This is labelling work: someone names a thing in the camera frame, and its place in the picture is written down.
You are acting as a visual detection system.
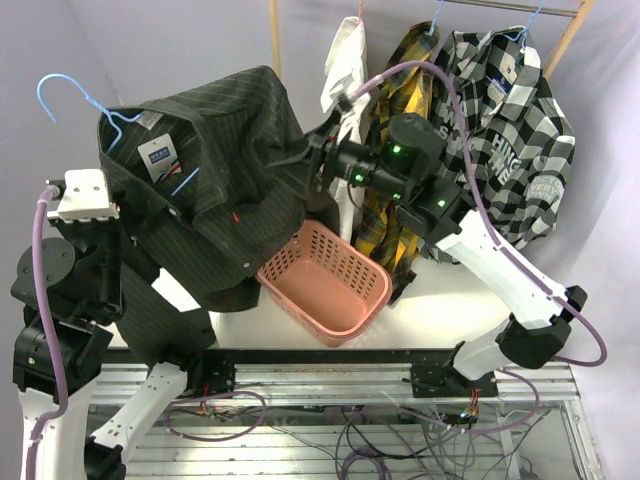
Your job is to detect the dark pinstriped shirt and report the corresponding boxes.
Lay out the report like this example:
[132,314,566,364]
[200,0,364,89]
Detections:
[98,66,340,364]

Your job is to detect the blue wire hanger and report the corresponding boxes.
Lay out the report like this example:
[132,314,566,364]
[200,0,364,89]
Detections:
[36,73,201,197]

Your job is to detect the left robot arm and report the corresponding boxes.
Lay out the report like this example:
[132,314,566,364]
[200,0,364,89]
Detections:
[11,220,215,479]

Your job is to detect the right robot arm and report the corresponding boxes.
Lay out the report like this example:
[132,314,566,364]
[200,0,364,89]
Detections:
[303,112,587,396]

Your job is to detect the yellow plaid shirt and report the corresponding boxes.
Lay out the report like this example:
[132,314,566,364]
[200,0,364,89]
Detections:
[354,21,439,304]

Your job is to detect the blue hanger of plaid shirt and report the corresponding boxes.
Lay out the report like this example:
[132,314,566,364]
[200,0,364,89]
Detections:
[428,0,444,36]

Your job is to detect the black white checkered shirt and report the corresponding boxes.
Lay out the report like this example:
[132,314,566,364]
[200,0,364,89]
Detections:
[435,27,575,250]

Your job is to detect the blue hanger of checkered shirt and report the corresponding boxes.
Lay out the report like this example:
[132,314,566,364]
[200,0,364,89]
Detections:
[502,0,546,63]

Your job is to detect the pink plastic basket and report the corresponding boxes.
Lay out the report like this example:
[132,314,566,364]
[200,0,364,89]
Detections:
[256,219,392,347]

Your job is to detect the wooden clothes rack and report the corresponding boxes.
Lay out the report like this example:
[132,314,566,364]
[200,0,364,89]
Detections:
[265,1,595,80]

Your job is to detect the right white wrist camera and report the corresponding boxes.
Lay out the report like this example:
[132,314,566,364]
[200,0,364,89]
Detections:
[334,91,371,118]

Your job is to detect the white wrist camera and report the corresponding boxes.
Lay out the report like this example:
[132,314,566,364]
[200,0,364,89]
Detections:
[46,168,119,223]
[334,91,371,118]

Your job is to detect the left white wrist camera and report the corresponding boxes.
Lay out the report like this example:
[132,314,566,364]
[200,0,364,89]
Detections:
[46,168,119,223]

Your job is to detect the aluminium frame base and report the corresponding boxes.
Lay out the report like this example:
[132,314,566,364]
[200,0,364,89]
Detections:
[47,344,601,480]

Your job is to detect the loose cables under table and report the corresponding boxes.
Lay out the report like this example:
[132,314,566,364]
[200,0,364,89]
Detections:
[164,389,546,480]

